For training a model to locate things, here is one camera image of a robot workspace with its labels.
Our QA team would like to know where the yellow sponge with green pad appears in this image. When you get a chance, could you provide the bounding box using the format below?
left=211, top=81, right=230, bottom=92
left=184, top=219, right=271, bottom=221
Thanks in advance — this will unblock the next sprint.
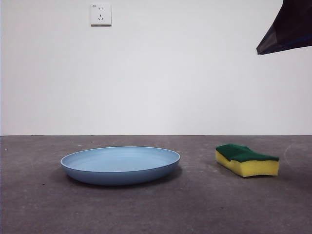
left=214, top=143, right=280, bottom=178

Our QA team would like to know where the blue round plate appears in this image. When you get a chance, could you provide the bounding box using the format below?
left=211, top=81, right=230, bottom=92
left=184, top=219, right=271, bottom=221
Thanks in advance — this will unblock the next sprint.
left=60, top=146, right=181, bottom=186

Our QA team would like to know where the white wall socket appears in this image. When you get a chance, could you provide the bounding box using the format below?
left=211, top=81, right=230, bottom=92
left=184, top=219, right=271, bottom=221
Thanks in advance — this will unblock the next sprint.
left=90, top=3, right=112, bottom=27

